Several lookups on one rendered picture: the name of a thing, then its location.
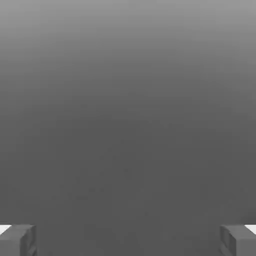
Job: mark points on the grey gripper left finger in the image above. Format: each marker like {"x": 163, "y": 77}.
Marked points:
{"x": 16, "y": 241}

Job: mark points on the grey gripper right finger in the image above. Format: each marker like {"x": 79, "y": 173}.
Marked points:
{"x": 240, "y": 241}

